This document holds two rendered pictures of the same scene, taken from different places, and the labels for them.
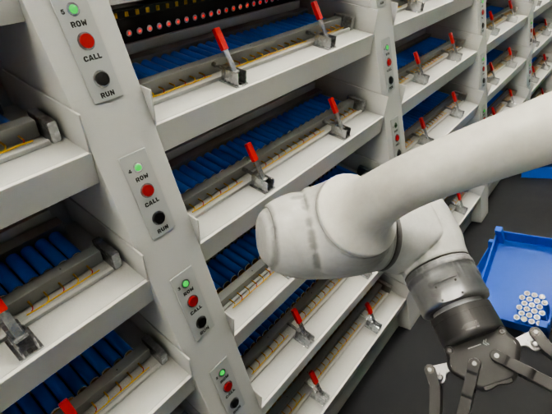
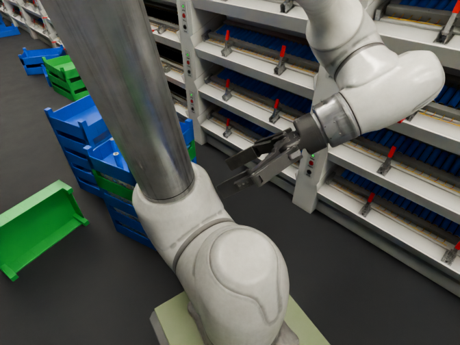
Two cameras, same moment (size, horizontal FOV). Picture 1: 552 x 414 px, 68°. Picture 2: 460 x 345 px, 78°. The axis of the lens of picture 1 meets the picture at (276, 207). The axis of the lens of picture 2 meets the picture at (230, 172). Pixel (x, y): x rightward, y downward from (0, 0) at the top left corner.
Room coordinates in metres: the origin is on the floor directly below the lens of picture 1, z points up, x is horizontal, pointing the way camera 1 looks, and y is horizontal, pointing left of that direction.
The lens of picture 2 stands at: (0.20, -0.65, 0.90)
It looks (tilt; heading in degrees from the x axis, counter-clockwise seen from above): 40 degrees down; 88
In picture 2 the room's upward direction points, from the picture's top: straight up
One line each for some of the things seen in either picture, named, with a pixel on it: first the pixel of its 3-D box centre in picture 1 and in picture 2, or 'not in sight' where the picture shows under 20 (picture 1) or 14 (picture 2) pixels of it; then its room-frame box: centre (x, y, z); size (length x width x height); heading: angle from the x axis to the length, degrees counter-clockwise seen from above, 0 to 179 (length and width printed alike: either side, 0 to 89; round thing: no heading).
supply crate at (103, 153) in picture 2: not in sight; (144, 142); (-0.06, 0.15, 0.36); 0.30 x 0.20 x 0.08; 60
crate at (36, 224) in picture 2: not in sight; (37, 228); (-0.46, 0.01, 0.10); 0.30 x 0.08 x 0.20; 55
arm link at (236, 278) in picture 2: not in sight; (238, 283); (0.22, -0.40, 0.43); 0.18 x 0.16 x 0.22; 126
